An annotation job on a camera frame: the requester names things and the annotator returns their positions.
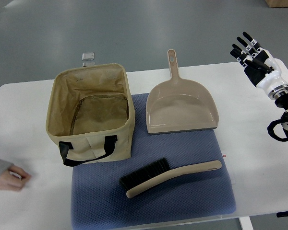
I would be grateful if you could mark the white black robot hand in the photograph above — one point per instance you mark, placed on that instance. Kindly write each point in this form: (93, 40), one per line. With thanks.
(259, 66)

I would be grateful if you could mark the person's bare hand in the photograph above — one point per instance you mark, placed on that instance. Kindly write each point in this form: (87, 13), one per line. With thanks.
(14, 179)

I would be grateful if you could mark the beige brush black bristles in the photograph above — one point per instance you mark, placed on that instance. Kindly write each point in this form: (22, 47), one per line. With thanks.
(159, 172)

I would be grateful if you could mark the beige fabric bag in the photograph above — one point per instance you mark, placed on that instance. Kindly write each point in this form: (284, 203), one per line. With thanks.
(91, 116)

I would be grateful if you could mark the brown cardboard box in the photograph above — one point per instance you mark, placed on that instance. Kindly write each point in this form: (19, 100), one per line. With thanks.
(277, 3)

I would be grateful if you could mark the blue textured cushion mat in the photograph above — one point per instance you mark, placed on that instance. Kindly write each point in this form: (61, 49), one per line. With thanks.
(99, 202)

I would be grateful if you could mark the beige plastic dustpan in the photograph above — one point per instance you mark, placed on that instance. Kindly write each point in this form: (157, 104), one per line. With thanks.
(179, 104)

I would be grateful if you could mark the black table control panel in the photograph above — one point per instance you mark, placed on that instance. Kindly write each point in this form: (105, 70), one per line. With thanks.
(282, 214)

